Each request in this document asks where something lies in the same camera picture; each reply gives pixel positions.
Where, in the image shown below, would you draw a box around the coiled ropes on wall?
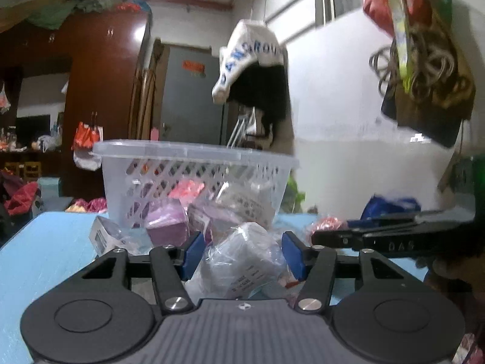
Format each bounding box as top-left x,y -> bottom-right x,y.
369,22 -> 477,109

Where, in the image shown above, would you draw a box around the black hanging garment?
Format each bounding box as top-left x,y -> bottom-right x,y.
228,62 -> 289,150

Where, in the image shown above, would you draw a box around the blue woven bag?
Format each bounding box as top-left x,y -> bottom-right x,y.
360,195 -> 422,220

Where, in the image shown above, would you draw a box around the grey door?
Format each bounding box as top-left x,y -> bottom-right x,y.
159,45 -> 224,146

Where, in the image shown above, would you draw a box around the orange red hanging bag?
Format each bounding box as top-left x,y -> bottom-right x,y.
72,112 -> 104,150

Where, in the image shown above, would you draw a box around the red brown wooden wardrobe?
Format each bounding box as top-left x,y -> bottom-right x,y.
1,9 -> 151,200

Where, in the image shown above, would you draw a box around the white plastic lattice basket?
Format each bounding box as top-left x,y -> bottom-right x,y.
93,140 -> 299,228

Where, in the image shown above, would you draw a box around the small white blue box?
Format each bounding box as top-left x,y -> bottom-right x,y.
89,216 -> 124,256

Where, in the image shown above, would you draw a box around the purple square box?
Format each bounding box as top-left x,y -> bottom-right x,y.
145,197 -> 190,247

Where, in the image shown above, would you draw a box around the black television screen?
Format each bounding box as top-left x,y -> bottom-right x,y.
15,115 -> 50,147

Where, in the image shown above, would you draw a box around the red net pouch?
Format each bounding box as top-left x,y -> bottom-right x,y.
305,216 -> 348,244

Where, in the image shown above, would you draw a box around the clear bag white packet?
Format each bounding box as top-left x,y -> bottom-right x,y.
184,222 -> 288,303

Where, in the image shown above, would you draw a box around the green white shopping bag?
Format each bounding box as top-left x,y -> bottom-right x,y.
280,175 -> 306,214

